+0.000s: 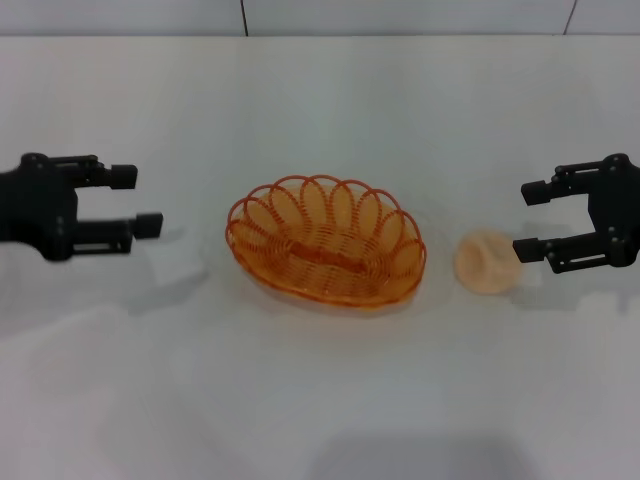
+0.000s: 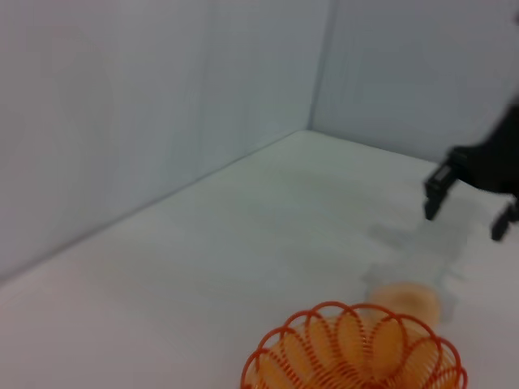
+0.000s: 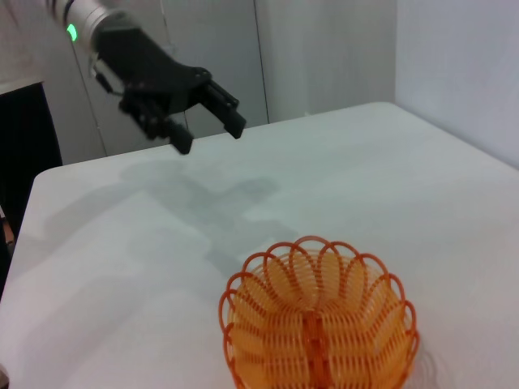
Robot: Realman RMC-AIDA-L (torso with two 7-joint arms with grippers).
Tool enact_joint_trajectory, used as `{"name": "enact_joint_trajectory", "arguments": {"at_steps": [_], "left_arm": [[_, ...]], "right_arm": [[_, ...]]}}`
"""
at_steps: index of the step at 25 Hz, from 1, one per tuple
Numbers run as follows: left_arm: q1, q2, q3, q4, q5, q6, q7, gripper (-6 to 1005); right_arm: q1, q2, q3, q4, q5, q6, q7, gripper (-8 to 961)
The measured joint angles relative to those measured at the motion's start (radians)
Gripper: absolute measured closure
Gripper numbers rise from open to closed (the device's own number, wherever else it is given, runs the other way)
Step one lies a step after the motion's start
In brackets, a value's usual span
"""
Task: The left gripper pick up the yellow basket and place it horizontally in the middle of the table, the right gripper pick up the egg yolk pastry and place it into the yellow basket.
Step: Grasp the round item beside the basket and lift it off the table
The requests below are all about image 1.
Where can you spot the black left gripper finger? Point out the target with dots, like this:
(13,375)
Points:
(122,176)
(150,225)

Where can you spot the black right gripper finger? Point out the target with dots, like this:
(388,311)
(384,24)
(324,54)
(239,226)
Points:
(535,192)
(527,250)

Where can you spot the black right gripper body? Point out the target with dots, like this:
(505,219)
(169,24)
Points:
(620,205)

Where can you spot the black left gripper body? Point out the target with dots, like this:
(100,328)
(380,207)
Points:
(35,205)

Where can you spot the pale round steamed bun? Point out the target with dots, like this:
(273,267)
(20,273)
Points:
(487,262)

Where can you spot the orange woven plastic basket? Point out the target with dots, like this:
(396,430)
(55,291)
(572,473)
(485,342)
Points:
(325,255)

